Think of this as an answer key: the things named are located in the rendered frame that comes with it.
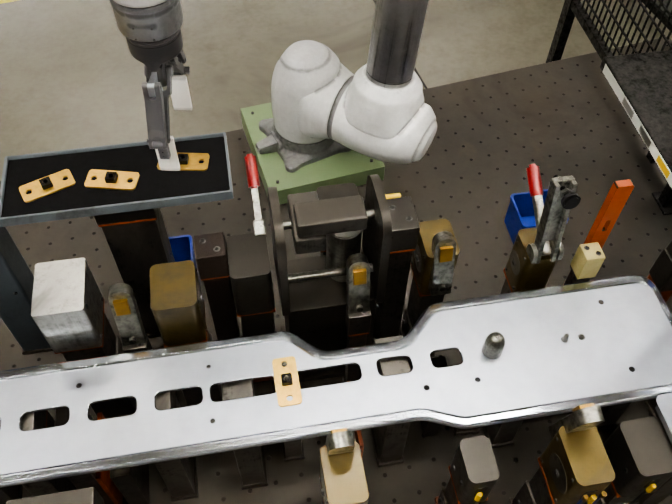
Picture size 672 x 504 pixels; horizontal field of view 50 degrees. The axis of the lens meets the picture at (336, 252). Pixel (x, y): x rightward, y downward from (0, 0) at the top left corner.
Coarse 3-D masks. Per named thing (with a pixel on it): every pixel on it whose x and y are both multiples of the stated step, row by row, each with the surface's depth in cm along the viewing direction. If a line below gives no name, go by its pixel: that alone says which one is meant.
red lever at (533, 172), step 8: (528, 168) 123; (536, 168) 123; (528, 176) 123; (536, 176) 122; (536, 184) 122; (536, 192) 122; (536, 200) 123; (536, 208) 123; (536, 216) 123; (536, 224) 123; (544, 248) 122
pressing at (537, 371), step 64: (448, 320) 122; (512, 320) 122; (576, 320) 122; (640, 320) 122; (0, 384) 114; (64, 384) 114; (128, 384) 114; (192, 384) 114; (384, 384) 115; (448, 384) 115; (512, 384) 115; (576, 384) 115; (640, 384) 115; (0, 448) 108; (64, 448) 108; (128, 448) 108; (192, 448) 108
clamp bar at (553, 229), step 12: (552, 180) 112; (564, 180) 112; (552, 192) 113; (564, 192) 111; (552, 204) 114; (564, 204) 111; (576, 204) 111; (552, 216) 117; (564, 216) 116; (540, 228) 119; (552, 228) 119; (564, 228) 118; (540, 240) 120; (552, 240) 122; (540, 252) 121; (552, 252) 123
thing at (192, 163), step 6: (180, 156) 120; (186, 156) 120; (192, 156) 121; (198, 156) 121; (204, 156) 121; (180, 162) 119; (186, 162) 119; (192, 162) 120; (198, 162) 120; (204, 162) 120; (180, 168) 119; (186, 168) 119; (192, 168) 119; (198, 168) 119; (204, 168) 119
